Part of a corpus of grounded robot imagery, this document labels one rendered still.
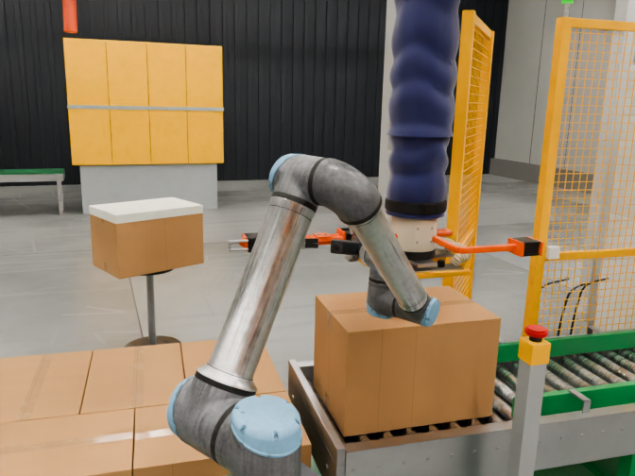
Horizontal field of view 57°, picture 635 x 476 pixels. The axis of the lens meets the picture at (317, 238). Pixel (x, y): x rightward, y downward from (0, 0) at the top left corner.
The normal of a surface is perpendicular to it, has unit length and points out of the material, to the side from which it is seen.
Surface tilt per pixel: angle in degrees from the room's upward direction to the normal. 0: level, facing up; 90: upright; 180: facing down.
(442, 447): 90
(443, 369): 90
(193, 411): 62
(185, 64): 90
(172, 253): 90
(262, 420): 7
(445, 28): 82
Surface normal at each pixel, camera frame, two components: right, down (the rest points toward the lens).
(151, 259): 0.68, 0.18
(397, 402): 0.28, 0.22
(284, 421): 0.10, -0.95
